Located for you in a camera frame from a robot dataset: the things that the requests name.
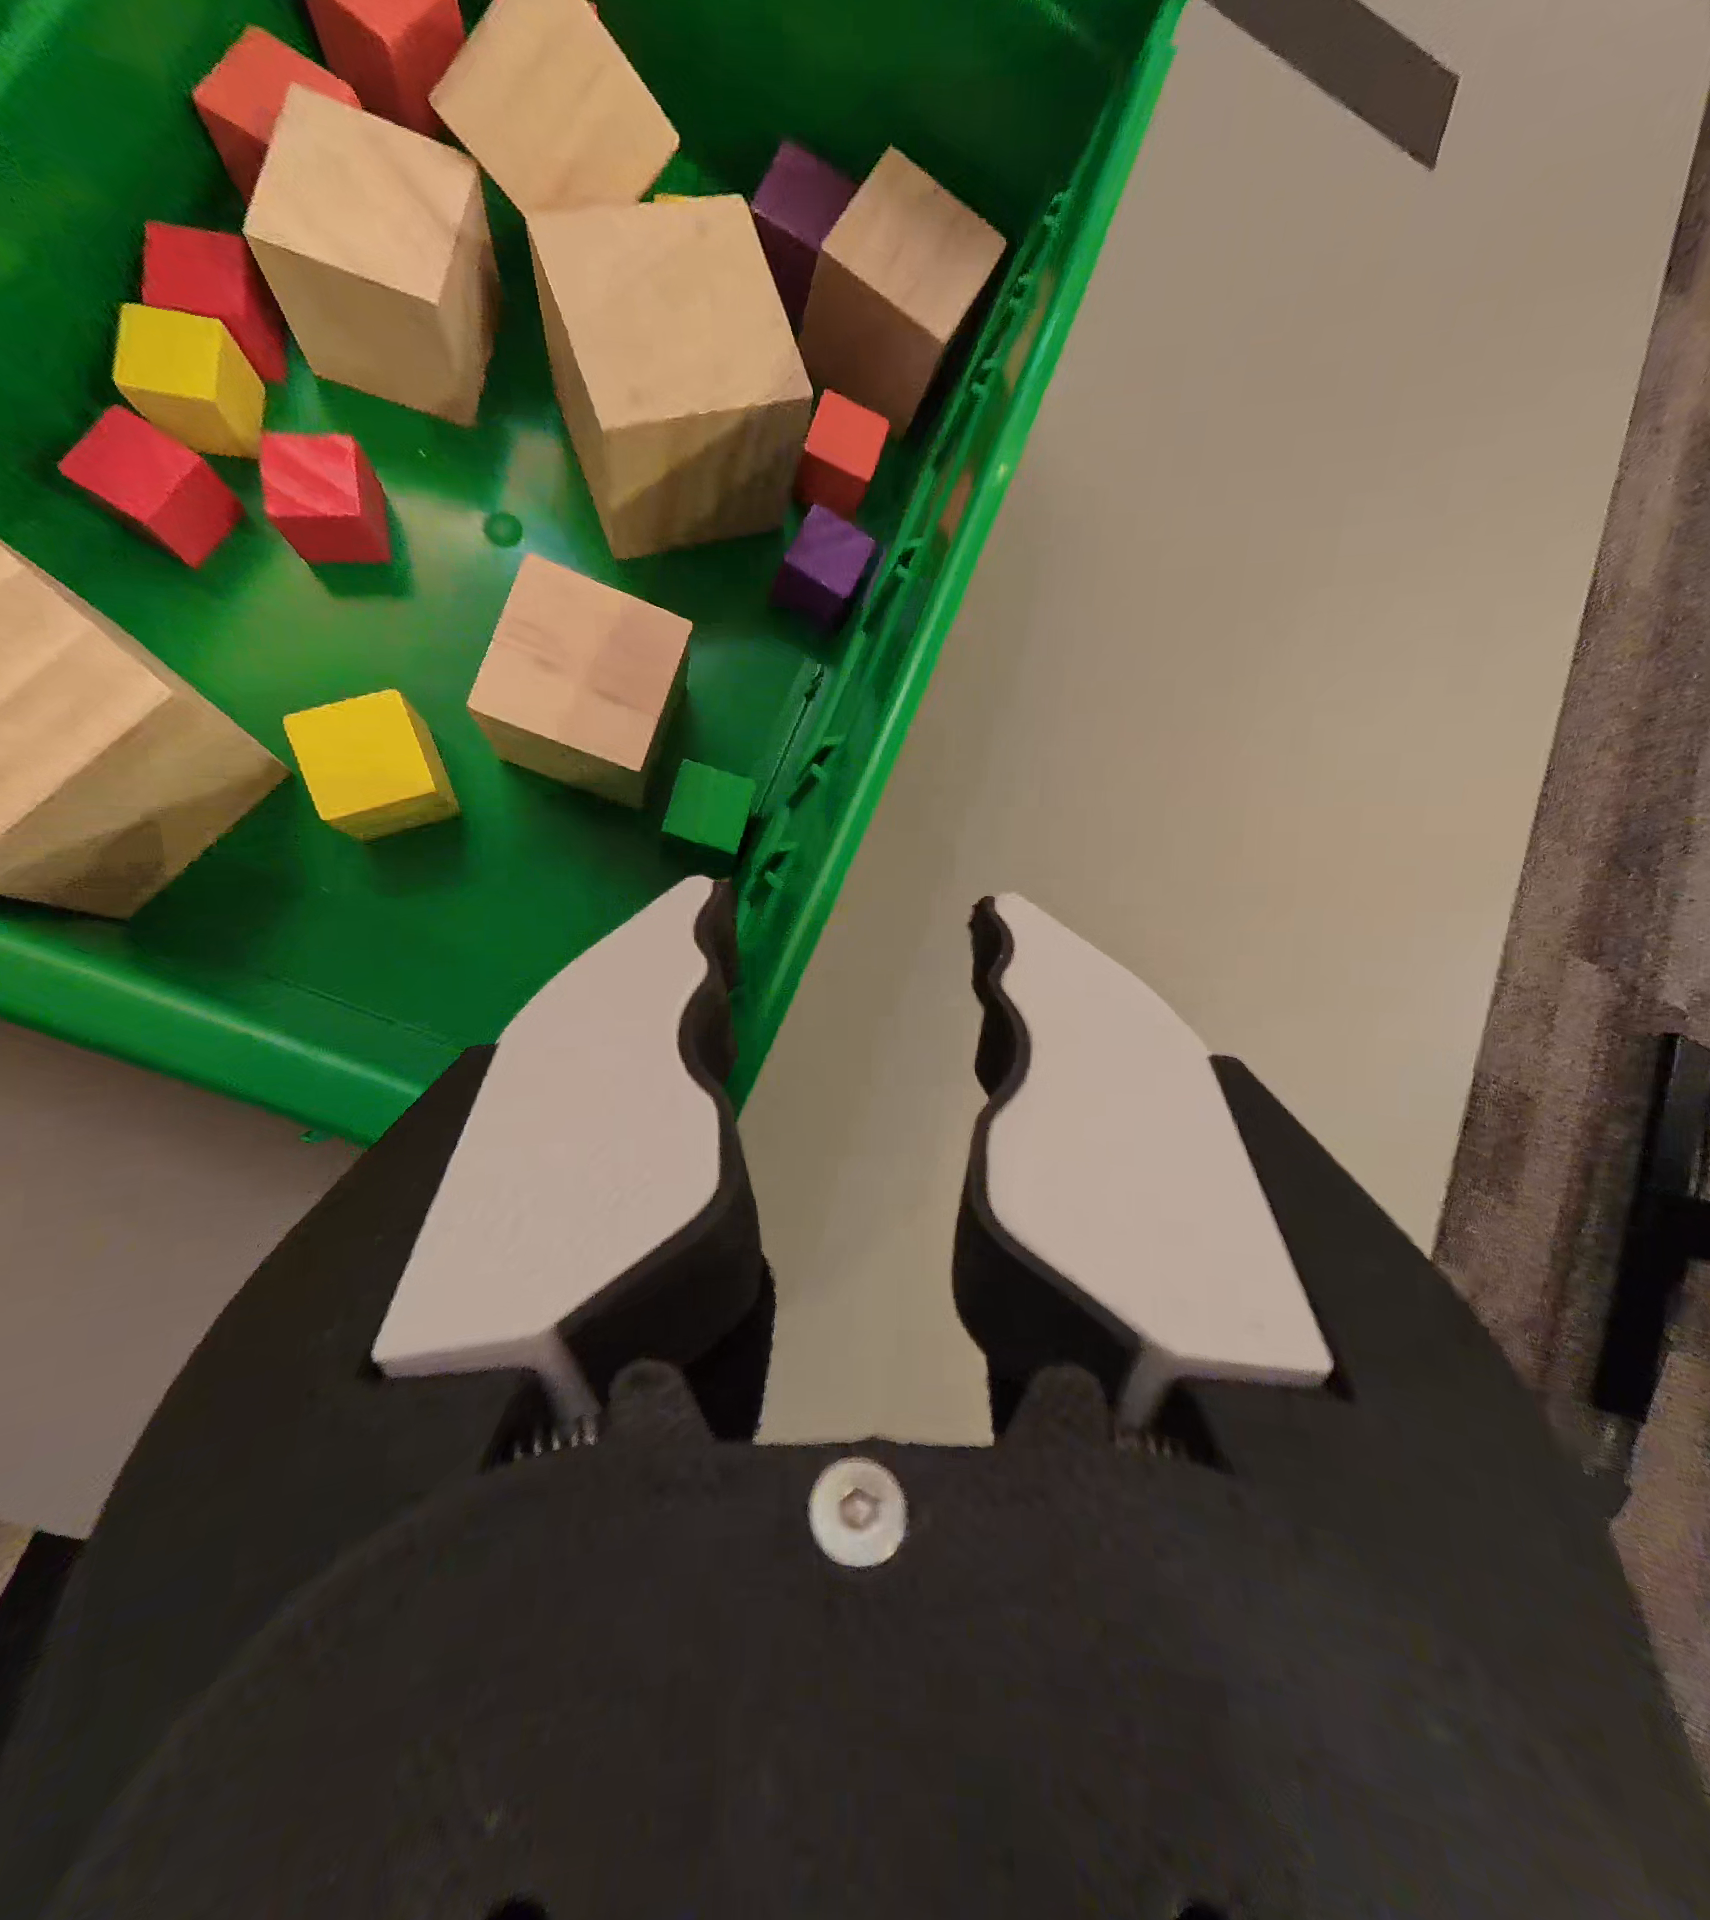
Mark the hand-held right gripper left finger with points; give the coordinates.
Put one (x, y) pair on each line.
(555, 1169)

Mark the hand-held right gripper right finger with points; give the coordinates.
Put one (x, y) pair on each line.
(1155, 1187)

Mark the green plastic box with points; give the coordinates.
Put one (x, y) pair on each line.
(345, 960)

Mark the pile of coloured wooden cubes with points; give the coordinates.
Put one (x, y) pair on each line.
(660, 359)

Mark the black table frame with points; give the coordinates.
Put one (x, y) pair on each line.
(1671, 1202)

